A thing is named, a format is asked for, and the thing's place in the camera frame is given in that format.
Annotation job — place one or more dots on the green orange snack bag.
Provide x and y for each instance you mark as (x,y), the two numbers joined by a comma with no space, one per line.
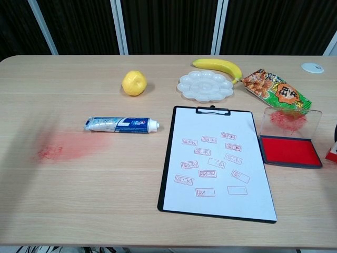
(279,91)

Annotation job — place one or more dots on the black clipboard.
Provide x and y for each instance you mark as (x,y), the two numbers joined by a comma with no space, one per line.
(213,111)

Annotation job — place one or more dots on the white flower paint palette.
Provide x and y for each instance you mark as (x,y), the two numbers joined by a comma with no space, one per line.
(205,87)

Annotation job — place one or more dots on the blue white toothpaste tube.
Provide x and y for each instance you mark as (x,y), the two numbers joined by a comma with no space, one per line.
(123,124)

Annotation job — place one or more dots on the yellow banana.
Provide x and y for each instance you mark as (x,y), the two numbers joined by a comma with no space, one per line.
(221,66)

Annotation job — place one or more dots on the white partition frame post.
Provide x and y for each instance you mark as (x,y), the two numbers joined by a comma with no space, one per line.
(219,26)
(119,26)
(331,46)
(43,29)

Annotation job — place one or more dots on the white stamped paper sheet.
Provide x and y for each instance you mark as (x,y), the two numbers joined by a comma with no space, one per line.
(210,124)

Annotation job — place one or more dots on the white and red stamp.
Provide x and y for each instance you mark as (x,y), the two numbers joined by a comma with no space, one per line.
(332,155)

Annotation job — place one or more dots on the red ink pad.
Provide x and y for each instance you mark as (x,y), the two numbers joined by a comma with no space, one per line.
(289,151)

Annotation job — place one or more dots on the yellow lemon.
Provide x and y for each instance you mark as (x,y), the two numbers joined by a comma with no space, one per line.
(134,83)

